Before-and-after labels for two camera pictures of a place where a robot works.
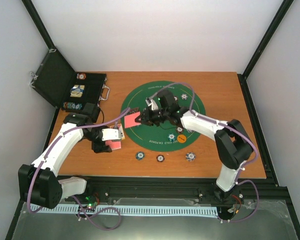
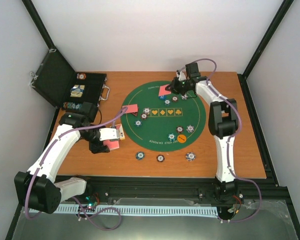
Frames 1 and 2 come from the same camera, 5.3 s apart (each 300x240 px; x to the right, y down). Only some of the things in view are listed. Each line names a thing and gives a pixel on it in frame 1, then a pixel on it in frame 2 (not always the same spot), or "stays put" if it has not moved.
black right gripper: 147,118 → 172,86
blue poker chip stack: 140,155 stays put
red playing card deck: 113,145 stays put
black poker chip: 160,158 stays put
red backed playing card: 130,120 → 131,108
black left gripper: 100,148 stays put
